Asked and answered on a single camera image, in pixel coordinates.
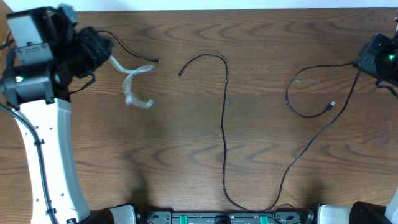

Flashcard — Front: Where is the white cable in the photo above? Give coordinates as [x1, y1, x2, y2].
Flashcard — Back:
[108, 55, 156, 110]

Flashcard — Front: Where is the brown cardboard panel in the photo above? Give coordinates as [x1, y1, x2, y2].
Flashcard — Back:
[0, 0, 12, 44]

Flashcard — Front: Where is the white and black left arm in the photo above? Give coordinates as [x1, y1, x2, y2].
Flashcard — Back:
[1, 4, 113, 223]

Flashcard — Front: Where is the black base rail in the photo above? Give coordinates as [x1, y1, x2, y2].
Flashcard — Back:
[108, 203, 352, 224]

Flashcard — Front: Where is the black left camera cable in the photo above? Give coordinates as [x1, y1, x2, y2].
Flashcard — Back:
[0, 30, 60, 224]

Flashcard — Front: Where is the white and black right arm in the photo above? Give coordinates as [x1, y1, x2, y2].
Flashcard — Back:
[349, 34, 397, 224]

